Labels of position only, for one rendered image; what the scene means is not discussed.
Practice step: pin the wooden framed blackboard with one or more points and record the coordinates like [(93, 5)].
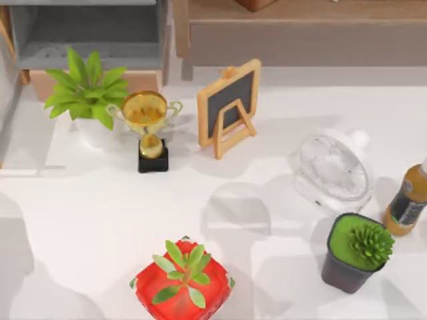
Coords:
[(230, 96)]

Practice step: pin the gold trophy black base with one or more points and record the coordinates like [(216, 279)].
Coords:
[(146, 116)]

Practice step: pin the pale wooden drawer front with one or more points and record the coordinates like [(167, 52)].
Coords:
[(143, 81)]

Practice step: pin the white desk fan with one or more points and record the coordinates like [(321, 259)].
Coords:
[(333, 168)]

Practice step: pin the succulent in red pot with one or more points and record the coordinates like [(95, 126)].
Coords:
[(181, 283)]

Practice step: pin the leafy plant in white pot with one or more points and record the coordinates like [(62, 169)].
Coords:
[(86, 93)]

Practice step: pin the wooden shelf unit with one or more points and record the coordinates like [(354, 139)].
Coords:
[(300, 33)]

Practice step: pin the brown object on shelf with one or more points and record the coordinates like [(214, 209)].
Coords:
[(255, 4)]

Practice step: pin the succulent in dark grey pot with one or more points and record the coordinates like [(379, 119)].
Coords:
[(357, 250)]

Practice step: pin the pulled-out drawer grey inside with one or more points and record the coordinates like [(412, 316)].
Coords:
[(90, 30)]

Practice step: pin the orange juice bottle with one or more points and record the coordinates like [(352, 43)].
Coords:
[(405, 203)]

